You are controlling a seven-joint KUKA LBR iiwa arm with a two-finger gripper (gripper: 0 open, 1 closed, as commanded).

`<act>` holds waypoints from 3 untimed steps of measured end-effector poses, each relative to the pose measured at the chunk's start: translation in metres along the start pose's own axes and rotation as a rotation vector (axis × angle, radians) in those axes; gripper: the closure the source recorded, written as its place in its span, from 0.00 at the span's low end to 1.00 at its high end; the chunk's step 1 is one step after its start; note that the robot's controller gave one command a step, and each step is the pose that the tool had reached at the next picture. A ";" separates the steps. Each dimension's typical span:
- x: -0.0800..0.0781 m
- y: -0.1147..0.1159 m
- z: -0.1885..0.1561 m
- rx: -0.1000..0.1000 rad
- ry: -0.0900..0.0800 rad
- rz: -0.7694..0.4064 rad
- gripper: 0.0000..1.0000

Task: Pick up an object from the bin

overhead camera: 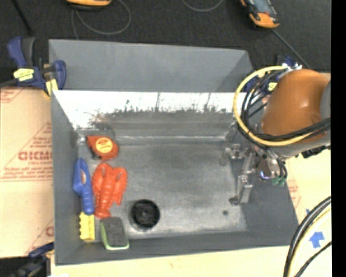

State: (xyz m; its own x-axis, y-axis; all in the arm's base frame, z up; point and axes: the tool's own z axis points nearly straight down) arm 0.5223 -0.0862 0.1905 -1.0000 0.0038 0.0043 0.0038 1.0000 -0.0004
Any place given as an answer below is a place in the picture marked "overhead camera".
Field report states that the green and black sponge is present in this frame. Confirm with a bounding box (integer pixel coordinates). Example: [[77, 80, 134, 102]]
[[99, 216, 131, 251]]

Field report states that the grey metal bin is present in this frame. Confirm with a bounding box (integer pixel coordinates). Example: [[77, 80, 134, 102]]
[[48, 39, 300, 265]]

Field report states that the black cylinder on white bracket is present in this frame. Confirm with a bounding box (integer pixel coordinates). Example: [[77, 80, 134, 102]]
[[300, 148, 321, 159]]

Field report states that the brown cardboard board red print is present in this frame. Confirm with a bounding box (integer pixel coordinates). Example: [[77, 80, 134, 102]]
[[0, 86, 56, 260]]

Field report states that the blue and yellow brush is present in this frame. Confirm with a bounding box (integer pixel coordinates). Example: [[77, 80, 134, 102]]
[[72, 158, 96, 242]]

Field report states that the orange tape measure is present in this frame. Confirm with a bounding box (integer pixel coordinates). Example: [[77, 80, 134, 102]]
[[86, 134, 120, 162]]

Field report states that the black round disc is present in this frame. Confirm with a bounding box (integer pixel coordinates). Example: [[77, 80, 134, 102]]
[[130, 199, 161, 229]]

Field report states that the red toy lobster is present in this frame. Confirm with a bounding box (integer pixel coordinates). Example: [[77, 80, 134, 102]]
[[91, 162, 129, 220]]

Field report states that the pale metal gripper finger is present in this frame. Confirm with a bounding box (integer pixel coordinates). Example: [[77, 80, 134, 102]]
[[219, 143, 247, 167], [228, 174, 254, 206]]

